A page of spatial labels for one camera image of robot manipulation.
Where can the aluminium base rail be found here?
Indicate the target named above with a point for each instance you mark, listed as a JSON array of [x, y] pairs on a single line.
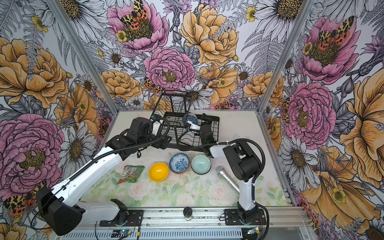
[[167, 218]]

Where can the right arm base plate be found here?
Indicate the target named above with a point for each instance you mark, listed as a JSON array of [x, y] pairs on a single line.
[[232, 218]]

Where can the blue floral bowl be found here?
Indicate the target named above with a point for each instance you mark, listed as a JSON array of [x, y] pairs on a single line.
[[179, 163]]

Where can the yellow bowl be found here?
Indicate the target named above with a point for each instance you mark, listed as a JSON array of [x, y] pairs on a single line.
[[158, 172]]

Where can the silver microphone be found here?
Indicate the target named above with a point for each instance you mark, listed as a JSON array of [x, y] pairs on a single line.
[[226, 177]]

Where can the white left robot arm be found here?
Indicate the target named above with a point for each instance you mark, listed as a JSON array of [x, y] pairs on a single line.
[[61, 207]]

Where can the aluminium corner post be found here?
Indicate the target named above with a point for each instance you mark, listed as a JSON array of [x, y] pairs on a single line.
[[291, 40], [69, 30]]

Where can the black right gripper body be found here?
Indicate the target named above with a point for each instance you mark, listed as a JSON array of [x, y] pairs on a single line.
[[209, 121]]

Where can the aluminium corner post left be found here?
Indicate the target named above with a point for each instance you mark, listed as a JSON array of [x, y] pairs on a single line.
[[69, 30]]

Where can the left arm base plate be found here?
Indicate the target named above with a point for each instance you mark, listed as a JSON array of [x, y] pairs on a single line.
[[125, 218]]

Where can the white vented cable duct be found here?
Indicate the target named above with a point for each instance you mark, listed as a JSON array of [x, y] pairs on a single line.
[[155, 234]]

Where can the black wire dish rack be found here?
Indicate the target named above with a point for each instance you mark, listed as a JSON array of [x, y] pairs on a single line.
[[173, 105]]

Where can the blue triangle pattern bowl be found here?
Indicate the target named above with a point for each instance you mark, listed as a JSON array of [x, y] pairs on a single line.
[[190, 118]]

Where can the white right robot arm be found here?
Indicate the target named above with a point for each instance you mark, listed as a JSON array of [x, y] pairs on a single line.
[[246, 159]]

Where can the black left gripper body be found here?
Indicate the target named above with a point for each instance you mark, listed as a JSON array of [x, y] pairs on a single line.
[[148, 139]]

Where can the aluminium corner post right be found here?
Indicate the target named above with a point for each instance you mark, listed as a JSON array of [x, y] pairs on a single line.
[[291, 40]]

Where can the small black knob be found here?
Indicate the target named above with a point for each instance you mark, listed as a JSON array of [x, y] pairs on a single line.
[[188, 213]]

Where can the mint green bowl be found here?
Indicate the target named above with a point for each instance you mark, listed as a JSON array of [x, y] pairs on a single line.
[[201, 164]]

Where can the green snack packet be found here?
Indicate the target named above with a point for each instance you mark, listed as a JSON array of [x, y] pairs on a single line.
[[131, 174]]

